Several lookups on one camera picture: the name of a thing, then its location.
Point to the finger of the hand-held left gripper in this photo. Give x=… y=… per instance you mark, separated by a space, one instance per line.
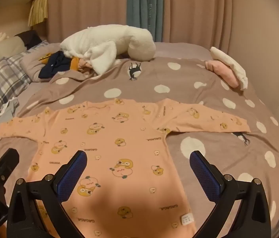
x=4 y=162

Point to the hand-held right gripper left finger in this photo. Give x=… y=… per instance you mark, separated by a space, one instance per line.
x=72 y=176

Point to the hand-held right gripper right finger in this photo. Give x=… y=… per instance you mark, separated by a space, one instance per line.
x=203 y=176

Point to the pink printed shirt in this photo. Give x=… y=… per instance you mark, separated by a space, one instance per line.
x=129 y=141

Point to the plaid pillow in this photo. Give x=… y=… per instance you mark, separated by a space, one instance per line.
x=3 y=79

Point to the mauve polka-dot blanket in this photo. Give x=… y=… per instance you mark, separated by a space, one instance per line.
x=203 y=91

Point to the mauve pillow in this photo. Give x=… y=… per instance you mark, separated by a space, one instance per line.
x=33 y=64

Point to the pink folded cloth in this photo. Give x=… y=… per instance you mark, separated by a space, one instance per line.
x=223 y=72

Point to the beige pillow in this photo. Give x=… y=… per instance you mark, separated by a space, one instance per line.
x=5 y=47

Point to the navy garment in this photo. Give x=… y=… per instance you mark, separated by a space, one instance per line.
x=55 y=65

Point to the small pink garment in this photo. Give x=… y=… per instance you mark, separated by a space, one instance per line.
x=85 y=66

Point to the orange garment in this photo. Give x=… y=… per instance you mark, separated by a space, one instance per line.
x=75 y=64

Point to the white folded cloth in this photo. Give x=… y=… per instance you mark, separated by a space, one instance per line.
x=228 y=59

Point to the dark brown pillow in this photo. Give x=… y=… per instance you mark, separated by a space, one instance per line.
x=30 y=38

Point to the mauve bed sheet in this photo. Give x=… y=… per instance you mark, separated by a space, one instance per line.
x=179 y=49

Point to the white plush toy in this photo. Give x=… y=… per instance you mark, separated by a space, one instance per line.
x=104 y=42

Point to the yellow fringed hanging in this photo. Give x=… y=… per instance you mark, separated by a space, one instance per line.
x=39 y=10

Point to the pink curtain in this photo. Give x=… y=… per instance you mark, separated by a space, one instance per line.
x=92 y=5

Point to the teal curtain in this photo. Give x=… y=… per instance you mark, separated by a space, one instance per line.
x=141 y=5

